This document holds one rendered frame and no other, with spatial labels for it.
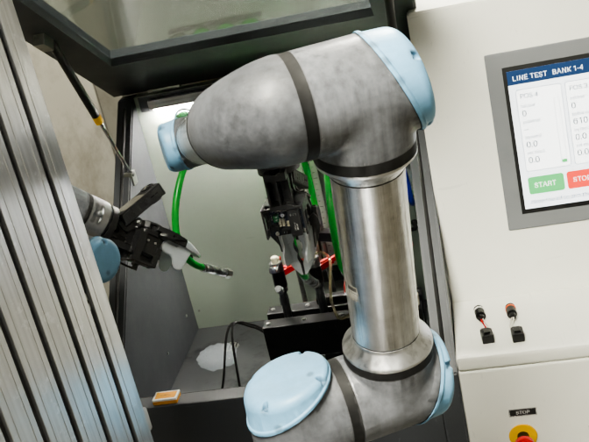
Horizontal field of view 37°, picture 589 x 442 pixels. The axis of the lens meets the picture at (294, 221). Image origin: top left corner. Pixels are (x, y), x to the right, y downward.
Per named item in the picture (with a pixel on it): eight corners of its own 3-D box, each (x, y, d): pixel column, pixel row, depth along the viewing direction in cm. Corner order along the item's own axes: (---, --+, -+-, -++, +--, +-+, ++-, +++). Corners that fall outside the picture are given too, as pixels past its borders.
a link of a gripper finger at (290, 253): (283, 288, 148) (272, 238, 145) (287, 273, 154) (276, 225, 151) (301, 286, 148) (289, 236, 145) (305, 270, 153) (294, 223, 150)
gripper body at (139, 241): (138, 272, 168) (84, 249, 161) (150, 231, 171) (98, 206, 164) (159, 269, 163) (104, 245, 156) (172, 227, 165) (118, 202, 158)
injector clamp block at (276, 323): (277, 388, 191) (261, 327, 186) (283, 364, 201) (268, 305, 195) (432, 370, 185) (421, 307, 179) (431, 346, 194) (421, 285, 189)
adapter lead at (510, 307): (525, 342, 160) (523, 331, 159) (513, 343, 160) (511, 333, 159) (516, 310, 171) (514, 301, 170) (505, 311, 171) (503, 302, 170)
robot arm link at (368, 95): (327, 407, 122) (262, 37, 93) (425, 373, 125) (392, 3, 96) (359, 467, 112) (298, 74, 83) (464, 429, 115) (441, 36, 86)
